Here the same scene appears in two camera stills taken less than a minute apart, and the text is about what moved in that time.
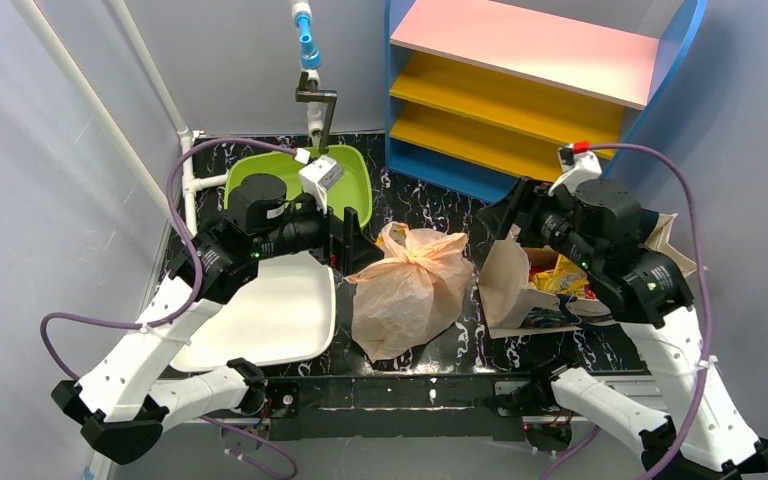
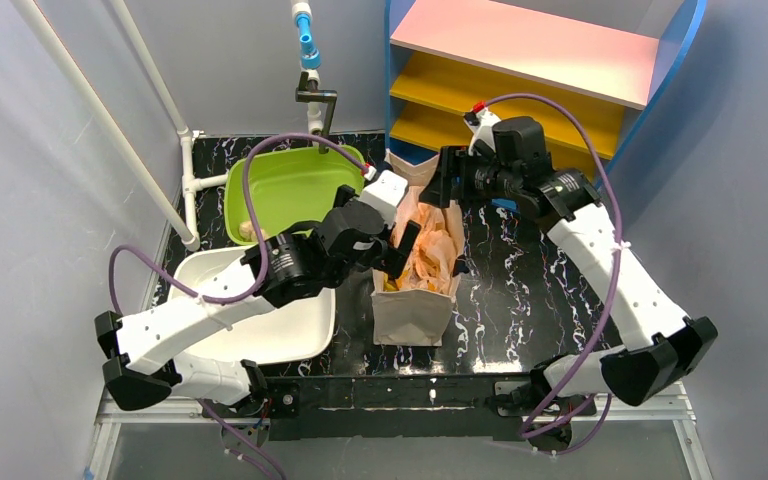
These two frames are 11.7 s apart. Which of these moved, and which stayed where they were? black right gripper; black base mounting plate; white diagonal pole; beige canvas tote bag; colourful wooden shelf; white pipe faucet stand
Moved: black right gripper; beige canvas tote bag
Stayed: colourful wooden shelf; black base mounting plate; white pipe faucet stand; white diagonal pole
